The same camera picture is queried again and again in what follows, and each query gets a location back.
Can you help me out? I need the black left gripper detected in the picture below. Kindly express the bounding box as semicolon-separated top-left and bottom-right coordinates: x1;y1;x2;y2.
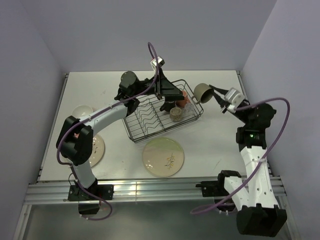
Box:
132;68;184;103

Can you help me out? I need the dark brown mug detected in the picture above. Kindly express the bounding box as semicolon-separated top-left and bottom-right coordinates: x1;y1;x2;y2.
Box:
159;101;175;113

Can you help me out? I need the pink ceramic mug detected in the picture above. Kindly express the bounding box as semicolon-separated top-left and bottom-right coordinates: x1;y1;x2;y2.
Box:
176;90;190;108

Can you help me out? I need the beige small bowl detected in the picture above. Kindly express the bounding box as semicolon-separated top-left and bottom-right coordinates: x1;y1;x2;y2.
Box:
169;107;183;122

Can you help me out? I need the grey-green ceramic cup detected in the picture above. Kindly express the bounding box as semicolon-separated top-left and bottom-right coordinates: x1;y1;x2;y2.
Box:
191;83;213;105

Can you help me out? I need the clear glass cup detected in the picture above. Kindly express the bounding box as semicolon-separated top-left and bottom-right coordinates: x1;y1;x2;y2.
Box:
183;102;194;114

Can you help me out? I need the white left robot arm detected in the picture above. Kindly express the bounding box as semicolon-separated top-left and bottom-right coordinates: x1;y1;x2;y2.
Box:
56;68;183;200

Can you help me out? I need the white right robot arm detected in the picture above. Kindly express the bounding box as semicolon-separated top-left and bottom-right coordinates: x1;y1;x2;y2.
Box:
210;85;287;237

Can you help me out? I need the green and cream plate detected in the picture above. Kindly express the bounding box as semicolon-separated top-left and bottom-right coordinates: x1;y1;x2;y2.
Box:
142;137;185;178

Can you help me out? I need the orange and white bowl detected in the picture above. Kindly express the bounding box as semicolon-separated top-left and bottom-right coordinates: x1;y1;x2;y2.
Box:
71;104;94;118

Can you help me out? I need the pink and cream plate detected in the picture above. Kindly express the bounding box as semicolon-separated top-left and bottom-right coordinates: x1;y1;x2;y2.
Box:
89;134;105;168

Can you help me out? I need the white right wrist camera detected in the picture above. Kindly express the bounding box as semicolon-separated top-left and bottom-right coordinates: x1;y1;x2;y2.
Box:
223;87;246;113

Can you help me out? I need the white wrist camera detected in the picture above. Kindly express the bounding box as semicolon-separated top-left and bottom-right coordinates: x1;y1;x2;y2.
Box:
223;87;246;113
150;56;165;71

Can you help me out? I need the dark wire dish rack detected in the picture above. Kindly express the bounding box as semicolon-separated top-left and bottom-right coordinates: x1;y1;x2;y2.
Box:
122;79;204;143

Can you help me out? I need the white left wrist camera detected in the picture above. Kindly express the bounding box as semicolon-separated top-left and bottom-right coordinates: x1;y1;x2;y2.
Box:
150;56;165;71

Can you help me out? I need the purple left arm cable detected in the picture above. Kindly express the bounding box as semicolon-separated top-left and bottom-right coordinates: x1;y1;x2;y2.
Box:
56;41;161;222

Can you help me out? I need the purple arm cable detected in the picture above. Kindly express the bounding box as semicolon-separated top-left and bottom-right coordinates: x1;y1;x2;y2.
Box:
56;41;161;222
189;97;292;216

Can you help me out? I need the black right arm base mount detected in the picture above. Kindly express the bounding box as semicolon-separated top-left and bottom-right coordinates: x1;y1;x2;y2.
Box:
195;178;230;198

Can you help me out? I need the aluminium frame rail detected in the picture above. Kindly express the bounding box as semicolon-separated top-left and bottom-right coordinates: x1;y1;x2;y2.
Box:
24;176;287;205

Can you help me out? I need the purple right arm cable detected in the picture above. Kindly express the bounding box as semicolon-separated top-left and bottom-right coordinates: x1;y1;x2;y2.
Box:
189;97;292;216

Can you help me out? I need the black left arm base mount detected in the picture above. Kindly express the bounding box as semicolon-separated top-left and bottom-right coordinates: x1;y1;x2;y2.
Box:
67;183;114;216

